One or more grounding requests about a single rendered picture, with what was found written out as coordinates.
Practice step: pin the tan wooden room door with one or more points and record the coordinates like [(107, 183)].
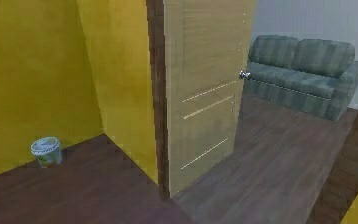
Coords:
[(203, 100)]

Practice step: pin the silver round door knob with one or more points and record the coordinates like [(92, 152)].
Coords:
[(244, 75)]

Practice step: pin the grey-green striped sofa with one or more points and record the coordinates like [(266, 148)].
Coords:
[(303, 76)]

